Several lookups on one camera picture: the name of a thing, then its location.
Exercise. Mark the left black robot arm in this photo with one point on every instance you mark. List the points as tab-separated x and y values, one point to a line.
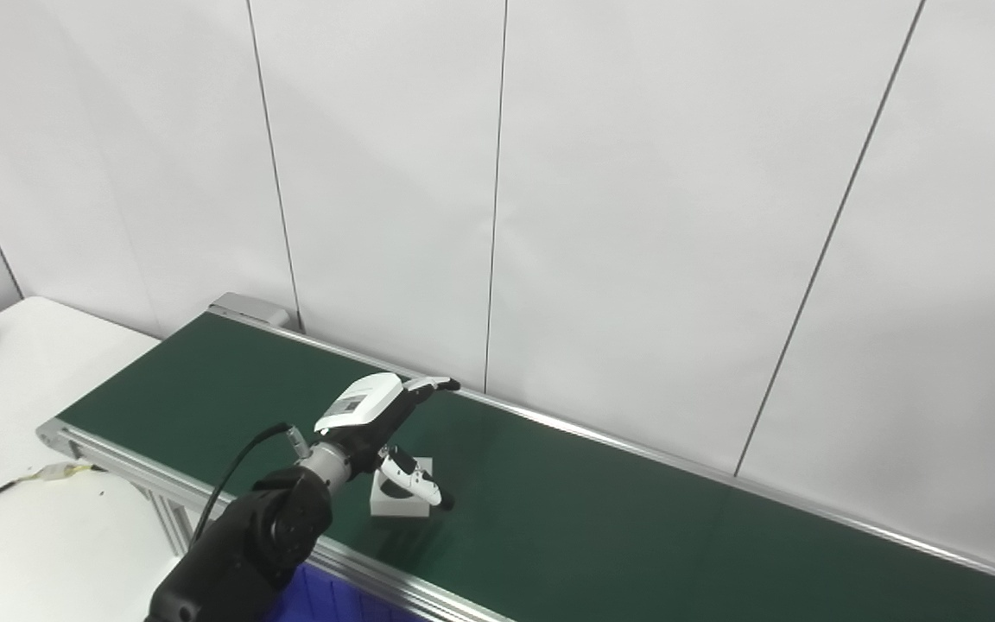
256	544

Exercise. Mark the aluminium conveyor leg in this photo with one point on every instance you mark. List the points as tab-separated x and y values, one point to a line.
174	518

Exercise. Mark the grey conveyor motor housing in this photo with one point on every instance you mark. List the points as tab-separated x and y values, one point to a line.
247	308

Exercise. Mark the green conveyor belt aluminium frame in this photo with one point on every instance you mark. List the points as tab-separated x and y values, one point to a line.
636	536

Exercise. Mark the white square part round hole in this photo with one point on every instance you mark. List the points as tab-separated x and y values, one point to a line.
398	508

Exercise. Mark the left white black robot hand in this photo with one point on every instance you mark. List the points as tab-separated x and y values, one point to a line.
364	406

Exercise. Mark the blue bin with white parts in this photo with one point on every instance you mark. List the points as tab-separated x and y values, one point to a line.
325	600

